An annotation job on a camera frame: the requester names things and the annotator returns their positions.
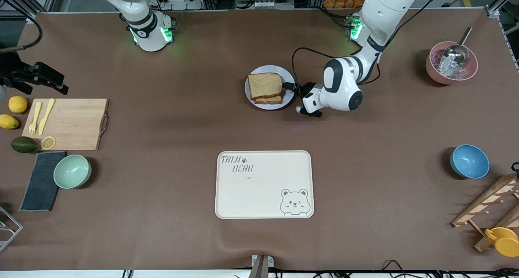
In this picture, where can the aluminium frame profile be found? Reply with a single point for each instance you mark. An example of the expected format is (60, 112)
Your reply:
(492, 11)
(31, 17)

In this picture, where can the pink bowl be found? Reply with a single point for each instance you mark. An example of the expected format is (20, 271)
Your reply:
(436, 76)

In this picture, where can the yellow cup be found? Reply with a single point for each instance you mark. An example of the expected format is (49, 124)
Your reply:
(505, 241)

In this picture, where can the dark grey cloth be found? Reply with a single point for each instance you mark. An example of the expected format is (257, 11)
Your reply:
(40, 188)

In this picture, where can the mint green bowl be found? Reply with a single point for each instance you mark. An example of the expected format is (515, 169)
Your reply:
(72, 171)

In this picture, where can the round yellow lemon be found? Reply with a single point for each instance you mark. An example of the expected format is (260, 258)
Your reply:
(18, 104)

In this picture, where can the yellow plastic fork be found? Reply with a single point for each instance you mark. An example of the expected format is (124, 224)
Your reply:
(32, 128)

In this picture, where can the lavender round plate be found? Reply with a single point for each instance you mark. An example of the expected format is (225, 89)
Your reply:
(253, 101)

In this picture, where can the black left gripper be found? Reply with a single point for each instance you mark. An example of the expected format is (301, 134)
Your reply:
(307, 88)

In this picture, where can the cream tray with bear print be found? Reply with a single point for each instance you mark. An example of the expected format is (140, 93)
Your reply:
(259, 188)

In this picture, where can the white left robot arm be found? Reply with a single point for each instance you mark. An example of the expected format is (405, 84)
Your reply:
(344, 91)

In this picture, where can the long white power strip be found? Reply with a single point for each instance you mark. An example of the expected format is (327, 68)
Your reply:
(267, 4)

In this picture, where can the blue bowl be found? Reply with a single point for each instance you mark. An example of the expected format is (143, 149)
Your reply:
(469, 161)

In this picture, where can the toast slice with dark crust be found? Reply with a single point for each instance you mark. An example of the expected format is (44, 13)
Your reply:
(269, 101)

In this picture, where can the wooden rack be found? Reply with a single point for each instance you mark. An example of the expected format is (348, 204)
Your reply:
(484, 203)

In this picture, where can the large brown bread slice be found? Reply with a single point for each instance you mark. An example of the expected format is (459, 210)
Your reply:
(264, 85)

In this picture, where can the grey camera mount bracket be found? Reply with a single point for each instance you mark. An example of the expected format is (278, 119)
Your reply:
(261, 266)

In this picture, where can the wooden cutting board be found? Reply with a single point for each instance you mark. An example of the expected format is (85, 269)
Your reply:
(73, 123)

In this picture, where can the clear ice cubes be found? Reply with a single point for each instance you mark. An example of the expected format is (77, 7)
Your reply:
(450, 69)

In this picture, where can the yellow plastic knife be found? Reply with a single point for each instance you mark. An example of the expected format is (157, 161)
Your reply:
(45, 117)

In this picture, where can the metal scoop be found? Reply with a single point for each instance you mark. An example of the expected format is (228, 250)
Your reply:
(455, 52)

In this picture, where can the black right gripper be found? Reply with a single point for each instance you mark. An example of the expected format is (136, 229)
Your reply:
(25, 75)

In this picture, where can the lemon slice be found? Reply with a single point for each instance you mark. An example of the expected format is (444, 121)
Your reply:
(48, 143)

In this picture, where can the green avocado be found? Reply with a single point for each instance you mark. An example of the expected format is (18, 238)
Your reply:
(23, 144)

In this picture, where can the oval yellow lemon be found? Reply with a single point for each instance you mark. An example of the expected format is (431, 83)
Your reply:
(8, 121)

